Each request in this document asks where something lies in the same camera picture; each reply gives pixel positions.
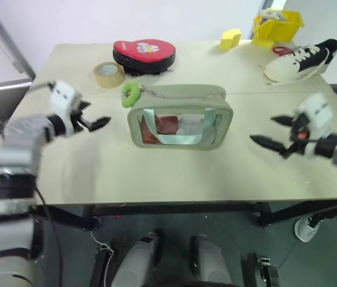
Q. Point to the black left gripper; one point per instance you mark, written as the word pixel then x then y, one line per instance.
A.
pixel 79 121

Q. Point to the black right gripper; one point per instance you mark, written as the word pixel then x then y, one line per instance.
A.
pixel 297 134

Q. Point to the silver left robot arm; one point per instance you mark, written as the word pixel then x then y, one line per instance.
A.
pixel 16 155

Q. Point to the light green clear toiletry bag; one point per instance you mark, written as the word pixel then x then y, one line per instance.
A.
pixel 180 119

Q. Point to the brown packing tape roll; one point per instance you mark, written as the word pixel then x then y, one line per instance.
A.
pixel 108 77

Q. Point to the white black sneaker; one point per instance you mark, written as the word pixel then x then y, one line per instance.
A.
pixel 300 64

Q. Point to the red black boxing pad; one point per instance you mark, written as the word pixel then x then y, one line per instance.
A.
pixel 143 52

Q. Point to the white bystander shoe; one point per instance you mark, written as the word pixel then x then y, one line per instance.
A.
pixel 307 227

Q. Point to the yellow plastic bin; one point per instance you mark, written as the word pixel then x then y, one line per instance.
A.
pixel 276 30

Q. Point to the yellow foam block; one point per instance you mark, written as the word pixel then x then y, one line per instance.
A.
pixel 229 39

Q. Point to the white item in bin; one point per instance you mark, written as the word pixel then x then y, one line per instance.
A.
pixel 271 13

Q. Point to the grey robot leg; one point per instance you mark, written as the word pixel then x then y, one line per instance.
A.
pixel 138 260
pixel 211 263

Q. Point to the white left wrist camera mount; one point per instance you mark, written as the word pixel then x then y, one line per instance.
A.
pixel 64 95

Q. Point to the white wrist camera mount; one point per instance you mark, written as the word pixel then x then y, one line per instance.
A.
pixel 64 95
pixel 318 110

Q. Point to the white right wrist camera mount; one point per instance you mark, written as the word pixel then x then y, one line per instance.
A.
pixel 318 110

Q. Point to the grey metal frame post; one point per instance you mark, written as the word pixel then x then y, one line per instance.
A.
pixel 5 39

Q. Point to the black table frame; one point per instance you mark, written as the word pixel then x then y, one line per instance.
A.
pixel 174 207

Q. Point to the black stand bracket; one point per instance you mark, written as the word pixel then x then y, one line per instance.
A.
pixel 264 269
pixel 101 266

